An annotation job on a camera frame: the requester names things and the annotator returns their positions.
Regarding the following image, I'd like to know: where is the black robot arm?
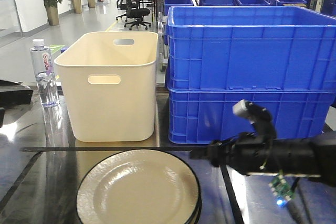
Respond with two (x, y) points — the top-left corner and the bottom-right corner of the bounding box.
(190, 131), (335, 186)

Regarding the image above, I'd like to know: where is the potted plant gold pot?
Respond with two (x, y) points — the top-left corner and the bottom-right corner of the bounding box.
(43, 0), (62, 26)

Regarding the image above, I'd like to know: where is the large blue crate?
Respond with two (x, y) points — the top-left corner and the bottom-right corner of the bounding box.
(169, 88), (335, 144)
(167, 6), (335, 93)

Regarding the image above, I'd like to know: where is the shimmering plate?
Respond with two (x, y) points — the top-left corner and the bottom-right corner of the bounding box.
(186, 198), (202, 224)
(76, 149), (201, 223)

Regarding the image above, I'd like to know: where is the large blue crate lower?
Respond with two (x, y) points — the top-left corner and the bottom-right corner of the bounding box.
(169, 88), (335, 144)

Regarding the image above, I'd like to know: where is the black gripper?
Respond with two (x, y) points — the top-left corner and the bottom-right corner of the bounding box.
(189, 132), (265, 175)

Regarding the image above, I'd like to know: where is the cream plastic bin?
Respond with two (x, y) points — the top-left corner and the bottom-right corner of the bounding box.
(55, 31), (158, 142)

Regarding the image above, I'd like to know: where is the black office chair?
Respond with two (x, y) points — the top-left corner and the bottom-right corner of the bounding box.
(116, 0), (151, 30)

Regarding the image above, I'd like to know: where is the green circuit board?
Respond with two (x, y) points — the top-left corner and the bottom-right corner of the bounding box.
(268, 174), (294, 207)

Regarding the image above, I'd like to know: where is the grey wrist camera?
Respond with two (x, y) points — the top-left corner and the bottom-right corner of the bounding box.
(233, 99), (254, 123)

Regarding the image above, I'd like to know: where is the clear water bottle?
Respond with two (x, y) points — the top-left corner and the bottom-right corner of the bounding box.
(30, 39), (59, 107)

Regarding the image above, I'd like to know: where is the large blue crate upper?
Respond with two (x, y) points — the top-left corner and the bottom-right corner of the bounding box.
(167, 6), (335, 93)

